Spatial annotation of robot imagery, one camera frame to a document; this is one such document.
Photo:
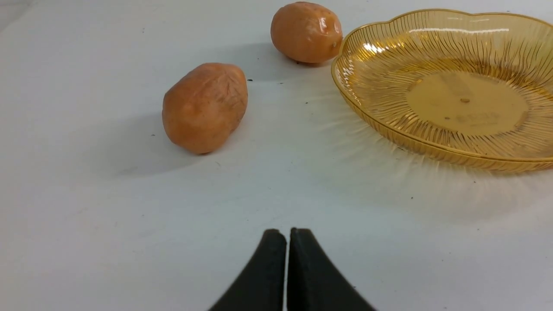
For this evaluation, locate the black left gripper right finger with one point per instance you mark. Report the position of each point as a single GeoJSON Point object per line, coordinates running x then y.
{"type": "Point", "coordinates": [314, 283]}

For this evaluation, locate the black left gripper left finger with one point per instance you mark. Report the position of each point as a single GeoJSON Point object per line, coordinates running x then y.
{"type": "Point", "coordinates": [260, 285]}

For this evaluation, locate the oblong toy potato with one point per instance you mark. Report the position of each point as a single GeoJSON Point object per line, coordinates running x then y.
{"type": "Point", "coordinates": [203, 109]}

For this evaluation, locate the round toy potato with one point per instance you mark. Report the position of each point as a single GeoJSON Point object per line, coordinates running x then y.
{"type": "Point", "coordinates": [306, 32]}

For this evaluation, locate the yellow ribbed plastic plate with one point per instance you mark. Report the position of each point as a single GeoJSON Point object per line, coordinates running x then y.
{"type": "Point", "coordinates": [469, 89]}

